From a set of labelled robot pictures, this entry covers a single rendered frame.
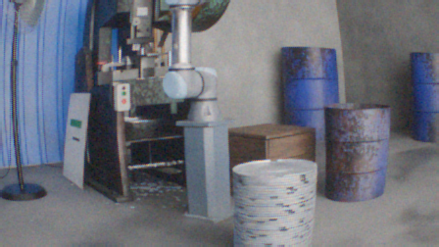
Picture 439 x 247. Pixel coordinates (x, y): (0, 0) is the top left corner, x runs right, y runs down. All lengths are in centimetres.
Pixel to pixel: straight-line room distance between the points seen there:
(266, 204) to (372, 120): 97
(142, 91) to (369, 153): 128
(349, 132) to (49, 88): 247
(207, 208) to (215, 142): 30
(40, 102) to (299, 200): 268
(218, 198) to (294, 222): 72
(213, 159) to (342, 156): 65
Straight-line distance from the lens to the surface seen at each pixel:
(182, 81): 209
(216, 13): 296
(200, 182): 224
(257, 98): 496
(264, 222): 161
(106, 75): 260
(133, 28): 288
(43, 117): 389
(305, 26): 550
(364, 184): 244
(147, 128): 284
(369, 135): 239
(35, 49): 389
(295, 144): 261
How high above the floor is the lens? 67
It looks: 6 degrees down
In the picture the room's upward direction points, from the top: 2 degrees counter-clockwise
